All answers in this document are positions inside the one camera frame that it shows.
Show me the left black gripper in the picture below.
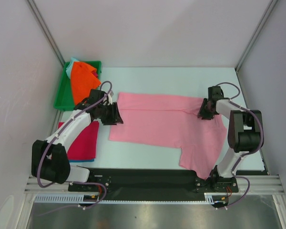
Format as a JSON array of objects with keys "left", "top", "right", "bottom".
[{"left": 97, "top": 102, "right": 123, "bottom": 125}]

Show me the pink t shirt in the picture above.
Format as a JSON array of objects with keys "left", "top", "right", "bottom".
[{"left": 109, "top": 92, "right": 227, "bottom": 179}]

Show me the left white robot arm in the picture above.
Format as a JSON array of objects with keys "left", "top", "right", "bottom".
[{"left": 31, "top": 89, "right": 123, "bottom": 191}]

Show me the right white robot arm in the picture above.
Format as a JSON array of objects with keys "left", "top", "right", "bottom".
[{"left": 198, "top": 85, "right": 264, "bottom": 191}]

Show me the folded magenta t shirt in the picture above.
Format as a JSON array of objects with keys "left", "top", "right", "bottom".
[{"left": 67, "top": 121, "right": 100, "bottom": 160}]

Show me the orange t shirt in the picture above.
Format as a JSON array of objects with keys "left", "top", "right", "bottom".
[{"left": 71, "top": 62, "right": 101, "bottom": 105}]

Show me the green plastic bin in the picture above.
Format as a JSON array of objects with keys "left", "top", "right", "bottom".
[{"left": 54, "top": 61, "right": 102, "bottom": 111}]

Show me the folded blue t shirt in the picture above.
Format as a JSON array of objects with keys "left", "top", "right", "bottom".
[{"left": 69, "top": 158, "right": 95, "bottom": 163}]

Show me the light blue t shirt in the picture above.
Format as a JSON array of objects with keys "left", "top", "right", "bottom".
[{"left": 65, "top": 57, "right": 79, "bottom": 79}]

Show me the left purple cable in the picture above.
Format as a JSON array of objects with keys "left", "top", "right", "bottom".
[{"left": 35, "top": 81, "right": 113, "bottom": 217}]

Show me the purple cable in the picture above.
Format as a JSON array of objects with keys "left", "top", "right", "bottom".
[
  {"left": 35, "top": 81, "right": 113, "bottom": 217},
  {"left": 214, "top": 82, "right": 264, "bottom": 209}
]

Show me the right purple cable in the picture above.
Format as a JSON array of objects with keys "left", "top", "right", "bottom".
[{"left": 214, "top": 82, "right": 264, "bottom": 209}]

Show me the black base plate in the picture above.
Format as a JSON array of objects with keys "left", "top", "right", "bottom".
[{"left": 67, "top": 168, "right": 239, "bottom": 202}]

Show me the slotted cable duct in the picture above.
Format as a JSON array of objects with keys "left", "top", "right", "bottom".
[{"left": 34, "top": 194, "right": 228, "bottom": 205}]

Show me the aluminium frame rail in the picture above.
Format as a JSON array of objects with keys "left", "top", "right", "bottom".
[{"left": 24, "top": 174, "right": 284, "bottom": 195}]

